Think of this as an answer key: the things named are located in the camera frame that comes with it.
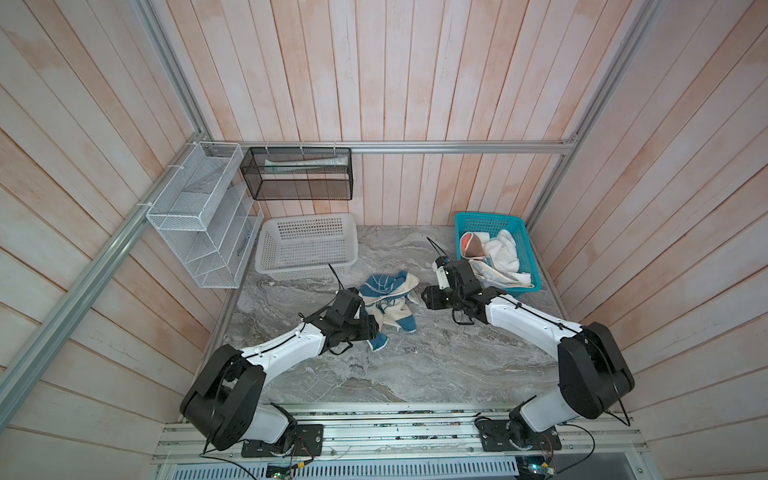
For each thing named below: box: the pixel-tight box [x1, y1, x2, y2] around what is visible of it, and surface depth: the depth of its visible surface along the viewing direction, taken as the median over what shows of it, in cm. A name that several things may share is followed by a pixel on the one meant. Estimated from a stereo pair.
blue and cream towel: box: [359, 270, 420, 352], surface depth 95 cm
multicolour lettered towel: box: [468, 256, 534, 289], surface depth 92 cm
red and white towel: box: [460, 231, 486, 260], surface depth 109 cm
